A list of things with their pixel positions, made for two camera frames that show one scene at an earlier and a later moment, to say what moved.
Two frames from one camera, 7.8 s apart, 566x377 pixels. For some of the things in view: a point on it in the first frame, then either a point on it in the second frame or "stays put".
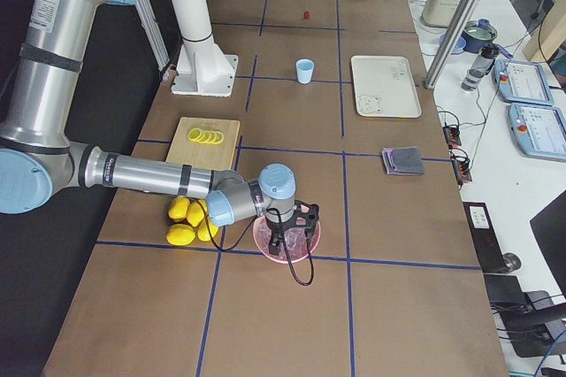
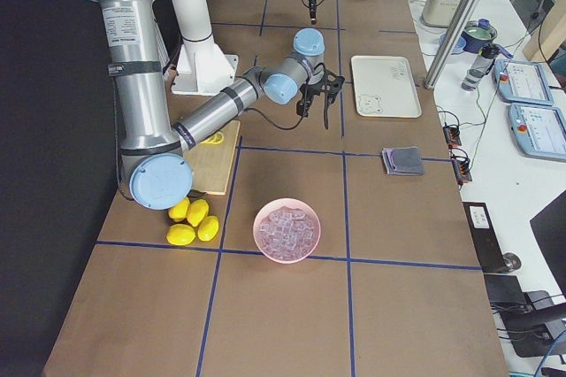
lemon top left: [178, 208] stays put
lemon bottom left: [180, 234] stays put
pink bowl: [296, 240] stays put
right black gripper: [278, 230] to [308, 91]
